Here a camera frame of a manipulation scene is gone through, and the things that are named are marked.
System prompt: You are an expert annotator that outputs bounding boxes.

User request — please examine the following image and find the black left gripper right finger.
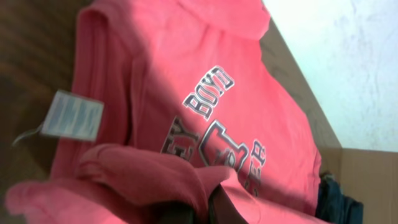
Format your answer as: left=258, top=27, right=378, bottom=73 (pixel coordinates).
left=208, top=185, right=247, bottom=224

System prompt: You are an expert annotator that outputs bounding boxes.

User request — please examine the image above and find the navy blue t-shirt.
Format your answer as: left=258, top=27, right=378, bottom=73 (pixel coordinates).
left=315, top=172, right=364, bottom=224

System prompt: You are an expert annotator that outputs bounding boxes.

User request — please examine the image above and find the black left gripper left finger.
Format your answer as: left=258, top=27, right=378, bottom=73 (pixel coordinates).
left=157, top=202, right=196, bottom=224

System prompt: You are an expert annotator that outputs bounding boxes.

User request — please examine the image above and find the red soccer t-shirt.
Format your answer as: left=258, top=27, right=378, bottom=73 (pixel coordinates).
left=5, top=1, right=321, bottom=223

